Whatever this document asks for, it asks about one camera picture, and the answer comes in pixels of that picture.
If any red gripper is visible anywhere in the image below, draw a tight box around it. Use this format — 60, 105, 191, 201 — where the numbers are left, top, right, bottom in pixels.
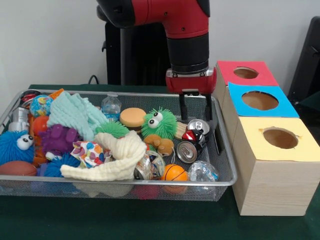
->
165, 66, 218, 121

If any small brown animal plush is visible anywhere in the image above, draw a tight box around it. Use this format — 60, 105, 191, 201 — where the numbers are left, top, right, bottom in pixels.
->
143, 134, 175, 158

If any cream waffle cloth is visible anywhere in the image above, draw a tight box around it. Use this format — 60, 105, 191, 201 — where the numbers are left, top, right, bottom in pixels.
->
59, 131, 148, 183

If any mint waffle cloth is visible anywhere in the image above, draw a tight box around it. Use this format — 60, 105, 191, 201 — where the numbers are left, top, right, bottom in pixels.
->
46, 91, 110, 142

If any purple spiky monster toy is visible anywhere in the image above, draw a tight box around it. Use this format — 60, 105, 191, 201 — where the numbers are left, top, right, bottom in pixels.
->
38, 124, 82, 157

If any silver mesh bin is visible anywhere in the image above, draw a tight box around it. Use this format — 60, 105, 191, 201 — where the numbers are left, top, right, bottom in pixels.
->
0, 89, 238, 203

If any wooden box with three holes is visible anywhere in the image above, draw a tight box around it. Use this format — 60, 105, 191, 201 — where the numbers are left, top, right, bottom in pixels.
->
211, 60, 320, 217

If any green spiky monster toy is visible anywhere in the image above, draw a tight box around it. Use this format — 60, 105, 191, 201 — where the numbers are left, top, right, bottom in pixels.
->
141, 107, 178, 140

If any round orange sponge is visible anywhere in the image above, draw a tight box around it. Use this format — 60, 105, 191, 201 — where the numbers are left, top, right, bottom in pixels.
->
119, 107, 147, 134

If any orange toy basketball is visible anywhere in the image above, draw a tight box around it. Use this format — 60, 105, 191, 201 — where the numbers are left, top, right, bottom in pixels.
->
159, 164, 188, 182

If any green spiky ball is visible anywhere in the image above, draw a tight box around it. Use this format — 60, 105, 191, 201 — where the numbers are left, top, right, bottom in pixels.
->
95, 121, 130, 138

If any dark green tablecloth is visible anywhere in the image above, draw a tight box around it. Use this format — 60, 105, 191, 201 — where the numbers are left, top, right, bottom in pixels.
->
0, 84, 320, 240
298, 91, 320, 108

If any black panel on stand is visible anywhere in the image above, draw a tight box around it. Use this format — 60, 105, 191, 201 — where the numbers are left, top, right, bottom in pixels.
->
287, 16, 320, 106

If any brown toy football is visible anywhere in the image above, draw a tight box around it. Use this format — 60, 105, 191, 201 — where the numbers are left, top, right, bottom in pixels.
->
0, 161, 38, 177

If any blue spiky ball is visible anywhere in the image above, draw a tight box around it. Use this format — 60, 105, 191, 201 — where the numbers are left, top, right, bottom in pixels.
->
0, 130, 36, 166

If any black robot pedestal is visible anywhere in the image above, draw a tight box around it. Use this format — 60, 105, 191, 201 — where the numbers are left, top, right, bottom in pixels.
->
96, 4, 173, 87

